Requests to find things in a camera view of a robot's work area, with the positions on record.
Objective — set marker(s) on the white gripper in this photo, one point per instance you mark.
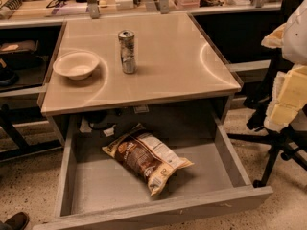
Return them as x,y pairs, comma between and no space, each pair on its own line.
296,38

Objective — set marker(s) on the silver drink can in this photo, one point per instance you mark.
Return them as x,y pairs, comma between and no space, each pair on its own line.
126,41

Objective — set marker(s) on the grey open wooden drawer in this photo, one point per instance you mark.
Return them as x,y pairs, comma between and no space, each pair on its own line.
98,193

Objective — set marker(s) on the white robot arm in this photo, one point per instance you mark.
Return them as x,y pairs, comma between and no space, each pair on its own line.
294,40

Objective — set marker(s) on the wooden cabinet counter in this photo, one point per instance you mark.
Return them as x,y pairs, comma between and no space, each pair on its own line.
175,61

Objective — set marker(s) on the brown chip bag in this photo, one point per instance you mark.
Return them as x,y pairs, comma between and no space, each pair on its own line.
146,156

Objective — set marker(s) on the black coil spring tool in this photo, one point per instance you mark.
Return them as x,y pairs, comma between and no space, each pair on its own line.
11,5

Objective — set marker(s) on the black office chair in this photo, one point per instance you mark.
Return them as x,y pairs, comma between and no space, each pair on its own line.
291,140

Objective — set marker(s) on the brown shoe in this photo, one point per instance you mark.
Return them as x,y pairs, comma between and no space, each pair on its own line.
18,221

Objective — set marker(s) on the white paper bowl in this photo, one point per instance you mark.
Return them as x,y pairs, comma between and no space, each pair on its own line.
77,65

